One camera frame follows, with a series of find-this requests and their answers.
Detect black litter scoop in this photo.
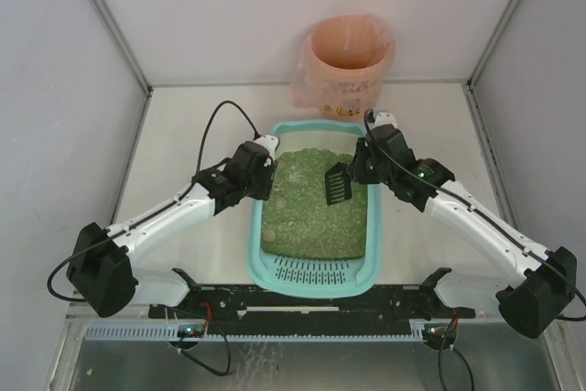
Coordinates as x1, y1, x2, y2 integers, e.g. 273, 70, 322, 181
324, 162, 353, 206

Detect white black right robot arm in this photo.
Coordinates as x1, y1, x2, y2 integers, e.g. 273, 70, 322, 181
346, 111, 585, 338

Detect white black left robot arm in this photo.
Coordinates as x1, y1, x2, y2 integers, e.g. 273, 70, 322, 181
67, 135, 279, 318

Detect pale green litter clump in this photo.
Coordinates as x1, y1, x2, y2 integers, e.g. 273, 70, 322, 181
275, 198, 287, 209
263, 229, 276, 243

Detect green cat litter pellets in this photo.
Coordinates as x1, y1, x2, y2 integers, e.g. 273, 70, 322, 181
261, 148, 368, 260

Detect teal litter box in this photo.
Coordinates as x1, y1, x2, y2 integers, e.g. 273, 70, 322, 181
246, 120, 383, 299

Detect orange lined waste bin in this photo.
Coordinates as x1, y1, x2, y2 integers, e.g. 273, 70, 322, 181
289, 15, 396, 122

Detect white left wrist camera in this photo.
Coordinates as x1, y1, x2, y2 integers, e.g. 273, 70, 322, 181
254, 135, 279, 159

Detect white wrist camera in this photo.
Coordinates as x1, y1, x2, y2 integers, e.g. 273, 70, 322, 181
370, 111, 398, 128
254, 135, 279, 159

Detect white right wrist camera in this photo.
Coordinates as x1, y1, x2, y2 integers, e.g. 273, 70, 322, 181
370, 111, 398, 128

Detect black right camera cable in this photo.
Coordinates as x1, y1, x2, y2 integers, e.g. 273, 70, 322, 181
363, 108, 586, 322

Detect black camera cable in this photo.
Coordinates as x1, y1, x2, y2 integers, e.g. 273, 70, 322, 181
48, 100, 260, 303
363, 108, 586, 322

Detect black left camera cable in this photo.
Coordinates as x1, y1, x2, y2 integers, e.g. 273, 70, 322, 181
48, 100, 260, 303

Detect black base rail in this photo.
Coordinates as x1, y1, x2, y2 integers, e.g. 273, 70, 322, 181
148, 285, 456, 330

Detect light blue cable duct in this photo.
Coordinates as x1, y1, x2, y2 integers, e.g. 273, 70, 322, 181
83, 320, 448, 342

